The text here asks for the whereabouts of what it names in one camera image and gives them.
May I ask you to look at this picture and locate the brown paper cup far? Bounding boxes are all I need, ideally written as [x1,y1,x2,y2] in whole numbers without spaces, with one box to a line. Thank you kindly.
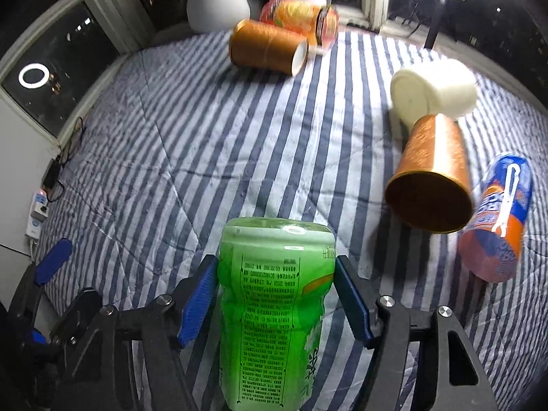
[228,18,308,77]

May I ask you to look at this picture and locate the brown paper cup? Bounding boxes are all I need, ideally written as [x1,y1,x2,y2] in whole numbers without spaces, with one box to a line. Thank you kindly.
[385,113,474,234]
[228,18,308,77]

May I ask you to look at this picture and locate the black ring light tripod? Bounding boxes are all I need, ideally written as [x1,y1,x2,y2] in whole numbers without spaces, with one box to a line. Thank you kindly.
[404,0,449,50]

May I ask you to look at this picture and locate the white plastic cup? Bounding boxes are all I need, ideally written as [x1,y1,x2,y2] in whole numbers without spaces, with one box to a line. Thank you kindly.
[390,59,478,130]

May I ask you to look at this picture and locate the white power strip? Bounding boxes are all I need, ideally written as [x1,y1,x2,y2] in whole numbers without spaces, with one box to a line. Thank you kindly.
[25,189,48,240]

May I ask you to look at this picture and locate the black power adapter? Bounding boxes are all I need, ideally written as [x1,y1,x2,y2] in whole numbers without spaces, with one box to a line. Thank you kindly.
[42,159,62,189]

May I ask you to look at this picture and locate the brown paper cup near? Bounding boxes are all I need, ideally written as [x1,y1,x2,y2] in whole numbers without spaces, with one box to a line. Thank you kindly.
[385,113,474,234]

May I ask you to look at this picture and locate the white window frame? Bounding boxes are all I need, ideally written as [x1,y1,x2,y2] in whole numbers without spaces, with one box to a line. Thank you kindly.
[1,0,389,144]

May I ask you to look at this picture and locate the striped blue white bedsheet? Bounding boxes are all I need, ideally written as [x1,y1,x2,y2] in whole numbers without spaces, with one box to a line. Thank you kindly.
[37,31,547,410]

